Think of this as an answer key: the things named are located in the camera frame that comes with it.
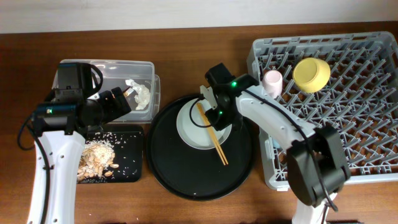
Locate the grey round plate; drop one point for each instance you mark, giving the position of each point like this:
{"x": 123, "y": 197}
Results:
{"x": 194, "y": 136}

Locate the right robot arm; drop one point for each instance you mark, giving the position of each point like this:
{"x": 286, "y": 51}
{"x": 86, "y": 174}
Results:
{"x": 316, "y": 164}

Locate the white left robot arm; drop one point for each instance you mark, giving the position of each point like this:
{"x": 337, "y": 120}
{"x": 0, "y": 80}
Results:
{"x": 59, "y": 126}

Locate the white tissue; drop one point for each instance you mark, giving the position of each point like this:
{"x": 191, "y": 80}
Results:
{"x": 140, "y": 98}

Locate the yellow bowl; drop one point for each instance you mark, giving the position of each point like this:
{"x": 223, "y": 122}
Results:
{"x": 311, "y": 74}

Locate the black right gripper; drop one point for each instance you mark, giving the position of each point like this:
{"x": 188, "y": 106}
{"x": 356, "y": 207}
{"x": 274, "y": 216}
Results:
{"x": 217, "y": 123}

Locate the blue plastic cup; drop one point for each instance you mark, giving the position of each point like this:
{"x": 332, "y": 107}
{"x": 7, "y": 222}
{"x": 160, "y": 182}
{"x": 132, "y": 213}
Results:
{"x": 275, "y": 144}

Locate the black round tray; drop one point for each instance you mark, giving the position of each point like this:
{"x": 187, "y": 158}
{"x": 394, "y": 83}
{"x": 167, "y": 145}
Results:
{"x": 193, "y": 173}

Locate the clear plastic bin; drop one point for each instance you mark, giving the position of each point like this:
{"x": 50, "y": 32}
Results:
{"x": 116, "y": 72}

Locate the noodle and rice leftovers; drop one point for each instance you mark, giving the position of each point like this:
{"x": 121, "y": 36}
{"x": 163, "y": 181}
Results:
{"x": 96, "y": 158}

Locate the black rectangular tray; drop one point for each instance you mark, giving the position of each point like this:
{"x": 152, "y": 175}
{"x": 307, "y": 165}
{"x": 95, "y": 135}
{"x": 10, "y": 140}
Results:
{"x": 127, "y": 155}

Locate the pink plastic cup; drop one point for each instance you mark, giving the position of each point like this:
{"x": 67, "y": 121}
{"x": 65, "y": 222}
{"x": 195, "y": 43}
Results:
{"x": 272, "y": 83}

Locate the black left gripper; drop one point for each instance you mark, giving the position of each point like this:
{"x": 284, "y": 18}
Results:
{"x": 114, "y": 111}

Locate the grey dishwasher rack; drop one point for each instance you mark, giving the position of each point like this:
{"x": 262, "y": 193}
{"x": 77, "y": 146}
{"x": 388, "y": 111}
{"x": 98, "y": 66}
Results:
{"x": 359, "y": 100}

